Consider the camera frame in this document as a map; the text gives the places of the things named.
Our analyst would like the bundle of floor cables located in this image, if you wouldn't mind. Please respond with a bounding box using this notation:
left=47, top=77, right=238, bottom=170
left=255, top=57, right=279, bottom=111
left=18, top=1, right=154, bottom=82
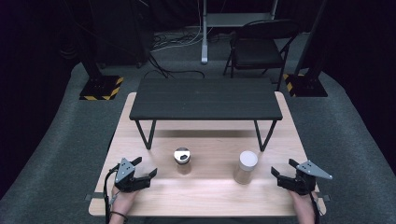
left=150, top=27, right=216, bottom=53

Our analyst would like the black stand with striped base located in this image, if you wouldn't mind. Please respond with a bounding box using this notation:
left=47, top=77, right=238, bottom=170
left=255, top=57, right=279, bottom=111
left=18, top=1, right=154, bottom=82
left=73, top=0, right=125, bottom=102
left=282, top=0, right=332, bottom=98

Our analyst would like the right hand-held gripper cable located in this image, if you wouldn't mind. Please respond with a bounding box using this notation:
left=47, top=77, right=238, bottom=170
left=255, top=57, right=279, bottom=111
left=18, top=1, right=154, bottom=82
left=308, top=191, right=322, bottom=224

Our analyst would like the silver lid spice jar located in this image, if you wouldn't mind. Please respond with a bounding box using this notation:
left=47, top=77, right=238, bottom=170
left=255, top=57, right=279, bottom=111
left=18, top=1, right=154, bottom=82
left=173, top=147, right=192, bottom=176

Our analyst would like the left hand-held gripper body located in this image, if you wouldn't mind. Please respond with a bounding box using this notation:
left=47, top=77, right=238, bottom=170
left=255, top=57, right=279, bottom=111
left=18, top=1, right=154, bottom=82
left=114, top=157, right=154, bottom=193

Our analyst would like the left hand-held gripper cable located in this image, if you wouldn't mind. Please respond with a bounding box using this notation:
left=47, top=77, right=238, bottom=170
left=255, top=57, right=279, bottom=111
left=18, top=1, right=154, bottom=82
left=103, top=163, right=121, bottom=224

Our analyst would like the white lid spice jar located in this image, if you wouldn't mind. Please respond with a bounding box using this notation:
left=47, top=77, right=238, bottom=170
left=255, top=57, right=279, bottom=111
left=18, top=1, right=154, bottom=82
left=233, top=150, right=260, bottom=186

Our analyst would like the person's left hand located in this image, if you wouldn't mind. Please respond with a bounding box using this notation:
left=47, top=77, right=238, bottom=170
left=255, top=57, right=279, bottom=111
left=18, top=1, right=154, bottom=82
left=111, top=185, right=139, bottom=217

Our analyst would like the black wristband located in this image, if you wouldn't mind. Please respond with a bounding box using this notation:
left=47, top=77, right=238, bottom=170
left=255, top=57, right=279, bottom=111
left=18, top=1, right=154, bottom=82
left=109, top=210, right=129, bottom=222

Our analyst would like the hand-held gripper cable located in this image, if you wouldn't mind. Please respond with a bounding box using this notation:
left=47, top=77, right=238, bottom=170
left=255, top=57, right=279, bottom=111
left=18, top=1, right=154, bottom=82
left=308, top=191, right=322, bottom=224
left=103, top=163, right=121, bottom=224

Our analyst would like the white metal desk frame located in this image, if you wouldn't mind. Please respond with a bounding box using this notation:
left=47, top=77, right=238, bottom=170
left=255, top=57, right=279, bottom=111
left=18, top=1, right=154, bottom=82
left=200, top=0, right=280, bottom=65

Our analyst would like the black raised shelf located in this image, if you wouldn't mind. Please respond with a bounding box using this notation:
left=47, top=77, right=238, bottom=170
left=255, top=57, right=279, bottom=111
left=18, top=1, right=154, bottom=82
left=128, top=77, right=284, bottom=153

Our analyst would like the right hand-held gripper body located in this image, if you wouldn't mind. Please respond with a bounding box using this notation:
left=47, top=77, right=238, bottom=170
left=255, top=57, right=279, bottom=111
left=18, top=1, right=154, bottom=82
left=276, top=160, right=333, bottom=196

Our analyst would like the black folding chair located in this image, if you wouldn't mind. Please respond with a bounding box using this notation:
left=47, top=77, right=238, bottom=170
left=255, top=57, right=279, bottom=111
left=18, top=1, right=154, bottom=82
left=222, top=19, right=302, bottom=92

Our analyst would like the person's right hand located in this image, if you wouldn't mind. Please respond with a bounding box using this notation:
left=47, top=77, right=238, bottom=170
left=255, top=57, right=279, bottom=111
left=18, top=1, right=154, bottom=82
left=288, top=189, right=319, bottom=217

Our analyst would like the black floor cable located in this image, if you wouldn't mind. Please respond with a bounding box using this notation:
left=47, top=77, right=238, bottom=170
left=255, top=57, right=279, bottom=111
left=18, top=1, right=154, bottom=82
left=143, top=53, right=206, bottom=79

